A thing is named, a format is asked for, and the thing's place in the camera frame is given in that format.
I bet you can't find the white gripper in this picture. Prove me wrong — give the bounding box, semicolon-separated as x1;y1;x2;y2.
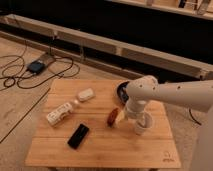
115;99;147;128

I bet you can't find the white ceramic cup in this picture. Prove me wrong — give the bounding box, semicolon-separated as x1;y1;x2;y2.
134;112;153;135

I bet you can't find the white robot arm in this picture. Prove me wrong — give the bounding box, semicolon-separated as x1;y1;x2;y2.
117;75;213;171

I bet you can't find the brown oval object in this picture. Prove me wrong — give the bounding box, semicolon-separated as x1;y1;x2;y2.
107;108;118;126

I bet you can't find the black round plate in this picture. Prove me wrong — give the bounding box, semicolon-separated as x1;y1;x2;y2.
116;81;129;105

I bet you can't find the wooden table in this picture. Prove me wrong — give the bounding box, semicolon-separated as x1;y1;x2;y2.
25;79;181;168

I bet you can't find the black rectangular remote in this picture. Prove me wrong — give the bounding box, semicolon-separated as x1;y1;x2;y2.
68;124;89;149

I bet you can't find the blue power adapter box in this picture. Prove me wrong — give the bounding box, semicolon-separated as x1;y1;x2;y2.
27;61;45;74

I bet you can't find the black floor cable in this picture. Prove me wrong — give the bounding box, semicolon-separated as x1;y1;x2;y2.
0;40;81;90

